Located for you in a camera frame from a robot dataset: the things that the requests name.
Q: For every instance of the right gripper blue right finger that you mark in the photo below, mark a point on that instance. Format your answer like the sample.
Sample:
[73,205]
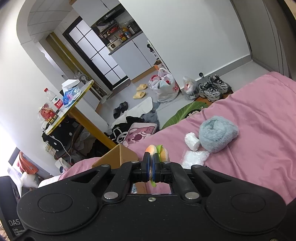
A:
[155,168]

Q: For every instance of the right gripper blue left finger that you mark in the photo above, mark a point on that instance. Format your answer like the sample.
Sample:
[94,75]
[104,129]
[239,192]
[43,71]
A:
[146,166]

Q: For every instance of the plush hamburger toy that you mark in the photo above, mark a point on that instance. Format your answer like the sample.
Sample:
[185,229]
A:
[160,150]

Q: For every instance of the clear bag white stuffing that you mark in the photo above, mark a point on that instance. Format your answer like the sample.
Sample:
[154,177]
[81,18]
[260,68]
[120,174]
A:
[194,158]

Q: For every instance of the fluffy blue-grey plush roll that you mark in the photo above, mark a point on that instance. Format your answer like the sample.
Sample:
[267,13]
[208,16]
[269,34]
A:
[216,133]

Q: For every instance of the cardboard box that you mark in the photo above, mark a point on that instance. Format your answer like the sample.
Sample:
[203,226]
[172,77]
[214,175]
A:
[116,157]

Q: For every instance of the pink bear cushion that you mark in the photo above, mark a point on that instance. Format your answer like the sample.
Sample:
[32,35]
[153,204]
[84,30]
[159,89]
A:
[136,133]

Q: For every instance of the black clothes pile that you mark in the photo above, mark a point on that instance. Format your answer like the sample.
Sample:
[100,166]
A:
[118,133]

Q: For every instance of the white floor mat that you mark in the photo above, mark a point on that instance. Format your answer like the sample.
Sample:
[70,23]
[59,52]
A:
[144,107]

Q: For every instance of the green leaf cartoon rug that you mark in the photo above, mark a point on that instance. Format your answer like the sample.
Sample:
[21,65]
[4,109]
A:
[185,112]

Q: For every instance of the black slipper pair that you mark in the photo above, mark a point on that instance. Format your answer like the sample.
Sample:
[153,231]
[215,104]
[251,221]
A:
[120,109]

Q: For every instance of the yellow slipper near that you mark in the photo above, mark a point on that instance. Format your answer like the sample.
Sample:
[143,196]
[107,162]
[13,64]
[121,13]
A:
[139,95]

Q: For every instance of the yellow slipper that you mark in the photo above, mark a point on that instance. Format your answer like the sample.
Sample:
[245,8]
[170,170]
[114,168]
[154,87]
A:
[139,95]
[142,87]

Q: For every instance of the yellow slipper far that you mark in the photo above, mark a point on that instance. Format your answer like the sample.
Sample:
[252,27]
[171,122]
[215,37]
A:
[142,87]

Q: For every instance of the large white shopping bag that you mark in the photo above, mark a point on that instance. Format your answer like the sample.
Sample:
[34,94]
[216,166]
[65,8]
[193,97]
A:
[164,86]

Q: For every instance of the small clear trash bag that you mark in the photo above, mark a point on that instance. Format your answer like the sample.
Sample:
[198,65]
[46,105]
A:
[190,89]

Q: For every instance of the black polka dot bag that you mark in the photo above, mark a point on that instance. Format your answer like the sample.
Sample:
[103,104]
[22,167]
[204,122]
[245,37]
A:
[63,134]

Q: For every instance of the grey sneaker left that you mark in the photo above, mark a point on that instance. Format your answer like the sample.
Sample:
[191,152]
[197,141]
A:
[208,91]

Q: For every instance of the grey sneaker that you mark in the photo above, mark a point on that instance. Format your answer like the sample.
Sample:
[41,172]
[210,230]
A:
[208,91]
[219,84]

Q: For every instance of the round white yellow table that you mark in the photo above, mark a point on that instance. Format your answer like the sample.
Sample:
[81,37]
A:
[82,119]

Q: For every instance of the blue tissue pack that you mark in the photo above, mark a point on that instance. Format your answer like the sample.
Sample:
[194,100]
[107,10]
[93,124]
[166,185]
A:
[71,95]

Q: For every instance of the grey sneaker right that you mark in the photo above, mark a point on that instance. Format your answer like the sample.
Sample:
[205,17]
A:
[219,84]

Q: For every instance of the white kitchen cabinet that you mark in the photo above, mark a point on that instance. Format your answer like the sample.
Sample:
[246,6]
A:
[134,56]

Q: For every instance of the plastic water bottle red label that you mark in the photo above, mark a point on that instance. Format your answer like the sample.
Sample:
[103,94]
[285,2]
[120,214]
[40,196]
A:
[54,99]

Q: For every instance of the red snack bag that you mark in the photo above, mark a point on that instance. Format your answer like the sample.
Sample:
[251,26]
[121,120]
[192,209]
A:
[48,114]

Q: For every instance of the white tissue box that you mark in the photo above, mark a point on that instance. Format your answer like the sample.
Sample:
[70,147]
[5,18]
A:
[70,83]

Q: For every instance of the pink bed sheet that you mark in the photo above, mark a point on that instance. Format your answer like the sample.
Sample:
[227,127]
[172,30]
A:
[257,126]

